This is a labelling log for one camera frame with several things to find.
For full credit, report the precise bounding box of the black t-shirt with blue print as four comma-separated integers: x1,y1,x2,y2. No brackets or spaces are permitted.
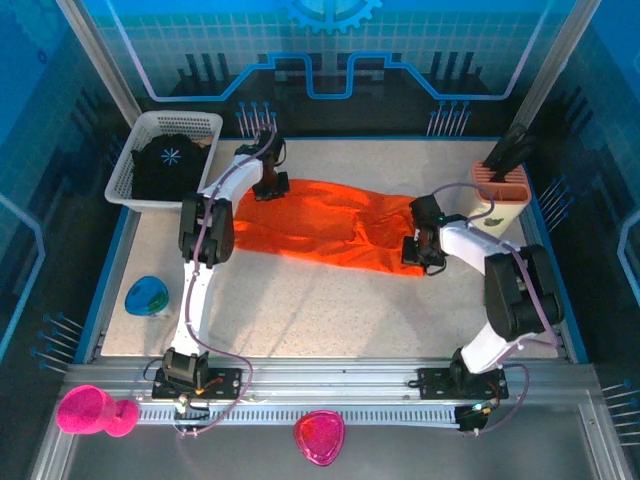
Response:
130,133,211,201

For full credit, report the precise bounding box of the orange t-shirt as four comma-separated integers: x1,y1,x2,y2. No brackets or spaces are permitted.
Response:
232,178,426,277

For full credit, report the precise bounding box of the black knife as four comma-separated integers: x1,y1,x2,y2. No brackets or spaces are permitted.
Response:
494,134,534,184
483,122,526,174

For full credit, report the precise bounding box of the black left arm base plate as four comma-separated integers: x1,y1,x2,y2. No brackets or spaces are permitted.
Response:
151,367,244,401

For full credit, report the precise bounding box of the small control board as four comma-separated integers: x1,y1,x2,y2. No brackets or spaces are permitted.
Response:
455,399,499,432
172,393,211,421

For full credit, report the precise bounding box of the pink knife block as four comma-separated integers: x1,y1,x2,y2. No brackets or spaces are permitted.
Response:
469,160,532,237

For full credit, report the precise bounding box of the blue plastic bowl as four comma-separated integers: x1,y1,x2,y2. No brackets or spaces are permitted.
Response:
124,275,171,318

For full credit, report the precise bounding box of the white slotted cable duct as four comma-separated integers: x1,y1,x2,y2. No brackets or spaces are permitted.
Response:
137,403,461,427

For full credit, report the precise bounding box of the pink heart-shaped dish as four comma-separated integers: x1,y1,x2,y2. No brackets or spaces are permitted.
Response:
293,409,346,468

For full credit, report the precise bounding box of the pink plastic goblet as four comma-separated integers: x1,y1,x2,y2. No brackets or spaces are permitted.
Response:
55,383,140,439

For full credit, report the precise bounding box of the white plastic basket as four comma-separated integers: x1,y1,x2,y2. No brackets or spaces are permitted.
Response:
103,110,224,210

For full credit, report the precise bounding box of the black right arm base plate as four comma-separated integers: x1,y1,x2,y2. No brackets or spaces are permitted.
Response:
417,367,510,401

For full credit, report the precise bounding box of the aluminium mounting rail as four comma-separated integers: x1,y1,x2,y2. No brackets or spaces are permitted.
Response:
64,357,596,407

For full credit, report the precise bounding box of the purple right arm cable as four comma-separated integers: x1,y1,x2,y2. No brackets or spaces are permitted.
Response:
432,182,559,436

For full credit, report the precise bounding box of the aluminium frame post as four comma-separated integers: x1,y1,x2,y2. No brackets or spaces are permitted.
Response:
513,0,601,132
54,0,144,132

